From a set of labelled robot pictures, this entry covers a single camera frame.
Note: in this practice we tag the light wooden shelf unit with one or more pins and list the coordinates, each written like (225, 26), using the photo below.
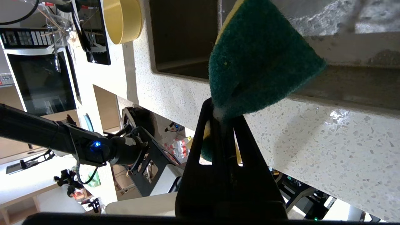
(18, 206)

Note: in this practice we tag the green and yellow sponge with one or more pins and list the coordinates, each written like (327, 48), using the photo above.
(259, 62)

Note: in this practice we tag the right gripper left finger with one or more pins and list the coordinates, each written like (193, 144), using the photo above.
(200, 187)

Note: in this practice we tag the black robot torso frame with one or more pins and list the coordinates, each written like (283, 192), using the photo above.
(150, 168)

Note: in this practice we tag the yellow plastic bowl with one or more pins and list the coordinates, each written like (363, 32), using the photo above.
(122, 22)

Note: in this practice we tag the black induction cooktop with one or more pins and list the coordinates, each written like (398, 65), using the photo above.
(93, 37)

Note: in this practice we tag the stainless steel sink basin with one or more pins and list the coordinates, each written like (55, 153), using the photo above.
(187, 37)

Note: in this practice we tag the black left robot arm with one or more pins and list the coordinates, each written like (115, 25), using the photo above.
(47, 134)

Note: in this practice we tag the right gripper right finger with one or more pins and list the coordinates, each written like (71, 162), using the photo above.
(253, 187)

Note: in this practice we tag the green plastic bag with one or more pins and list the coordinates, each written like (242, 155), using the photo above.
(92, 178)

